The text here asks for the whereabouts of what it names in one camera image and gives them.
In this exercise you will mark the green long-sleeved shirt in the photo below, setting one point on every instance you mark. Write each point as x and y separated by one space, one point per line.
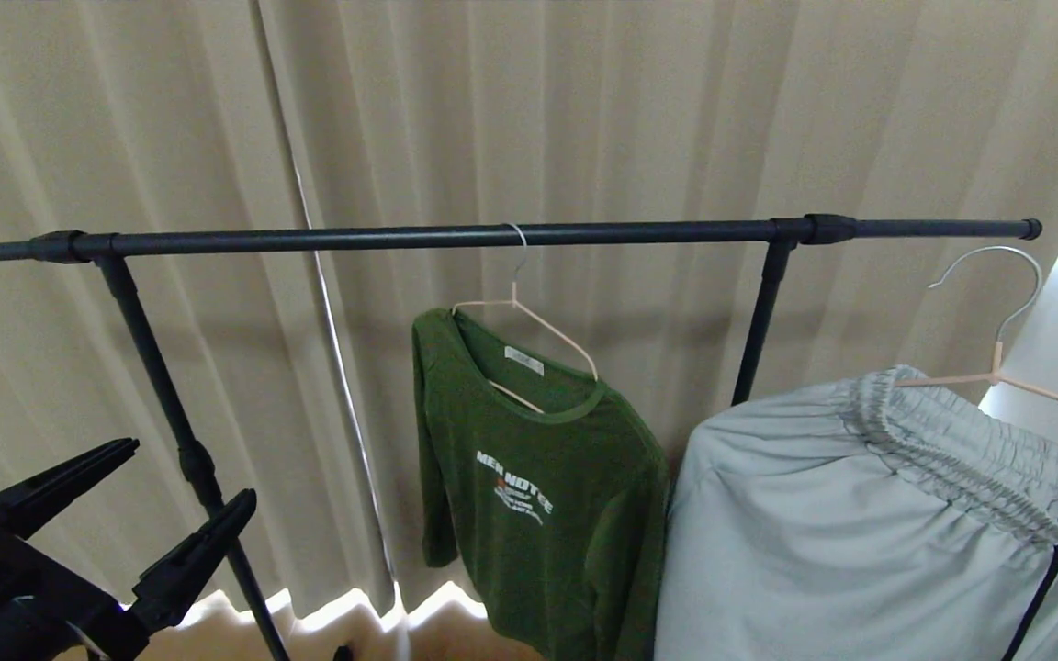
538 477

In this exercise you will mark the black clothes rack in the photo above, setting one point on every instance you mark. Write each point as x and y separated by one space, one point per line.
400 239

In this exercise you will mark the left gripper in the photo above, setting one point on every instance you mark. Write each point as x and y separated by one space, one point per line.
15 597

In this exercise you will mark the pink clothes hanger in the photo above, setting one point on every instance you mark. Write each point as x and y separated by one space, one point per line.
514 298
997 367

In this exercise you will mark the pale grey garment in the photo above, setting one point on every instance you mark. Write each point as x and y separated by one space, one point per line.
860 532

